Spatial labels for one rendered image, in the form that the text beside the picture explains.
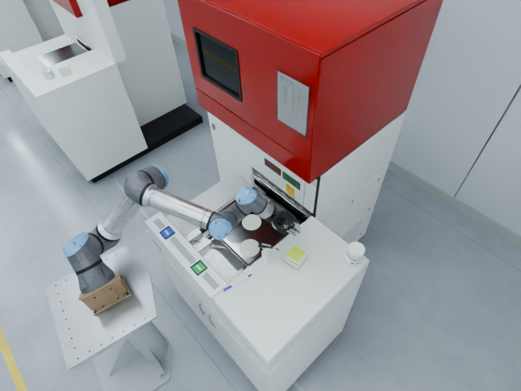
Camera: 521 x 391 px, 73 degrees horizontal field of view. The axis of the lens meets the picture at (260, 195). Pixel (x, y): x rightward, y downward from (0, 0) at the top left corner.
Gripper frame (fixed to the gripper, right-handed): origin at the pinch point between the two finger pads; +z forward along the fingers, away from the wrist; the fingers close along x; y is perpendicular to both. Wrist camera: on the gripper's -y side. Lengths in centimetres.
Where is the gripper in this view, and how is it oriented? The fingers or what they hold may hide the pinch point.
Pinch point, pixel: (297, 230)
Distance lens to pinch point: 158.2
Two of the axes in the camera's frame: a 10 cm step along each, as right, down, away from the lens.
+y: 3.5, 4.1, -8.4
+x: 6.3, -7.7, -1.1
